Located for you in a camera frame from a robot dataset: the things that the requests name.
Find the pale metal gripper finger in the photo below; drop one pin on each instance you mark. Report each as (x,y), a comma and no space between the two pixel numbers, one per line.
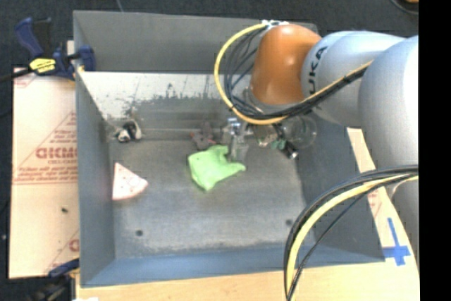
(243,148)
(233,130)

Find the green cloth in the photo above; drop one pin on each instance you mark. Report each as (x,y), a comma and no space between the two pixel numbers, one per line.
(211,171)

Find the grey metal bin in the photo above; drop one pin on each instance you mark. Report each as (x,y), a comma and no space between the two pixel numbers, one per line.
(197,218)

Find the black and white toy animal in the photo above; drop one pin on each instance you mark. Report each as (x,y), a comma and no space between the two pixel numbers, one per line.
(127,132)

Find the pink triangular sponge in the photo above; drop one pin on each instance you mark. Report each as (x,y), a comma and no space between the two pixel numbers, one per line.
(126,184)

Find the brown cardboard board, red print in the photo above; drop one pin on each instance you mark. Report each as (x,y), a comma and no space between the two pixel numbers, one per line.
(42,208)

